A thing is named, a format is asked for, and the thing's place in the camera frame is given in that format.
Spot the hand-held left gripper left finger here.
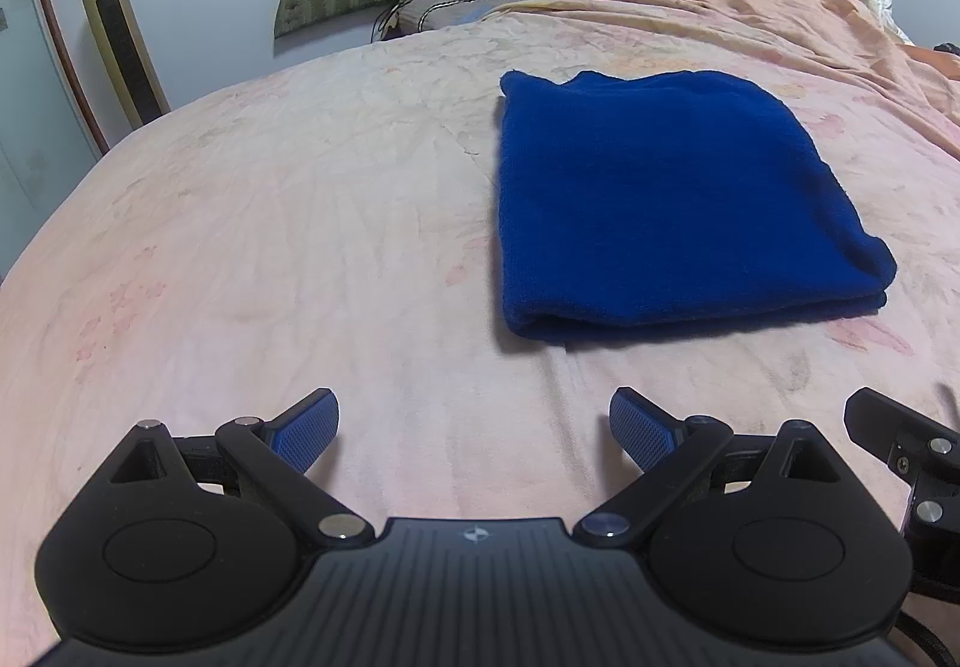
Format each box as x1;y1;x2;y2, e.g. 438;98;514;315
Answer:
111;388;376;548

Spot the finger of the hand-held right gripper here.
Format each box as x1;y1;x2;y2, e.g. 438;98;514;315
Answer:
844;388;960;563

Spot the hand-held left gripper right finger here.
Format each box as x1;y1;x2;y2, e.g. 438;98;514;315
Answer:
574;388;841;548

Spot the blue beaded sweater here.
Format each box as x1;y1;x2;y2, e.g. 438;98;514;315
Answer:
499;68;899;343

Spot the pink bed sheet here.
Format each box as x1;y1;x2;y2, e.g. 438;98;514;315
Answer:
0;0;960;667

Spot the gold tower air conditioner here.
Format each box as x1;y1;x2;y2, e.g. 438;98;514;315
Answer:
73;0;172;129

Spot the brown pillow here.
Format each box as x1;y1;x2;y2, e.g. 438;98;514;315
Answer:
375;0;563;41

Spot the black cable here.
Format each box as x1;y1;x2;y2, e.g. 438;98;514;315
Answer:
896;573;960;667

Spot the brown wooden door frame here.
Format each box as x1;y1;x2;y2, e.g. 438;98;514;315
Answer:
19;0;113;158

